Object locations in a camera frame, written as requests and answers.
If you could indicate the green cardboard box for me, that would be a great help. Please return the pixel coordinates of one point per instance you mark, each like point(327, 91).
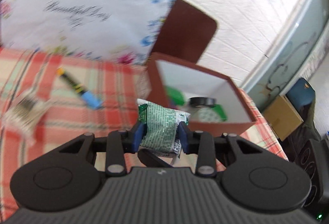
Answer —
point(222, 113)
point(174, 95)

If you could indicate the red plaid blanket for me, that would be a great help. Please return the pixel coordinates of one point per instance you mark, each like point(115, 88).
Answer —
point(77, 121)

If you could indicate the green patterned packet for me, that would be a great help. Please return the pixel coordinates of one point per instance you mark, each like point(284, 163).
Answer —
point(160, 126)

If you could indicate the clear packing tape roll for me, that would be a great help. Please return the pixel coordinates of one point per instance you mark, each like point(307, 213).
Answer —
point(205, 115)

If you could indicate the black speaker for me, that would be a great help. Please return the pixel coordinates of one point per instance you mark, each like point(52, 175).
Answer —
point(314, 159)

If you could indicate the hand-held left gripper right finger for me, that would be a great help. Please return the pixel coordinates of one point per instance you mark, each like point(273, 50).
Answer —
point(183, 138)

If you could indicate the frosted glass door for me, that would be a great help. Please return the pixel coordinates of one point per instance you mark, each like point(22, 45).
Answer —
point(295, 54)

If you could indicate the white floral pillow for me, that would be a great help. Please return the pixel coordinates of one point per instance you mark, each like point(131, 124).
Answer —
point(77, 8)

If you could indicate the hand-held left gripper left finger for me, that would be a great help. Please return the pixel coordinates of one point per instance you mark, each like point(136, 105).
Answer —
point(137, 136)

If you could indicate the brown wooden chair back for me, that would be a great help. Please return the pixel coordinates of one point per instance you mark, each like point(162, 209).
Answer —
point(185, 34)

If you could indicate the black tape roll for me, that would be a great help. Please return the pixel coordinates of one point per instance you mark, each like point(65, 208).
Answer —
point(203, 102)

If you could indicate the black marker with blue cap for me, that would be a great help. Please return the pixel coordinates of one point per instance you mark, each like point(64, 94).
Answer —
point(77, 88)

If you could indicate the brown box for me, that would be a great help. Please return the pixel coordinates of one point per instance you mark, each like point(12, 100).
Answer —
point(156, 82)

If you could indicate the tan cardboard box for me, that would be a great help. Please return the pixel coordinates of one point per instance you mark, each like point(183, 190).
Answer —
point(281, 117)

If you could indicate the crumpled clear plastic wrapper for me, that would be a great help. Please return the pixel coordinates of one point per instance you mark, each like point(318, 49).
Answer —
point(25, 113)

